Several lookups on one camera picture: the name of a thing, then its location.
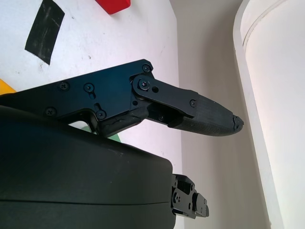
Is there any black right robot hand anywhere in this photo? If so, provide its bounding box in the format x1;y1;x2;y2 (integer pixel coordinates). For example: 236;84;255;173
0;59;244;229

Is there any green cube block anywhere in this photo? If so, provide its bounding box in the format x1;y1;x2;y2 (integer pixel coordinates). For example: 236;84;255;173
108;132;122;144

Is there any yellow cube block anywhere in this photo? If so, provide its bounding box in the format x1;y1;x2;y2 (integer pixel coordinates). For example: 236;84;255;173
0;79;17;96

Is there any red cube block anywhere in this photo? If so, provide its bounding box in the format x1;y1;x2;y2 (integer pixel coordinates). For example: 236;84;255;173
95;0;131;15

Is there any black tape strip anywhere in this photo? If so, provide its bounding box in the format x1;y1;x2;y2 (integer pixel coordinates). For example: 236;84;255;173
24;0;65;65

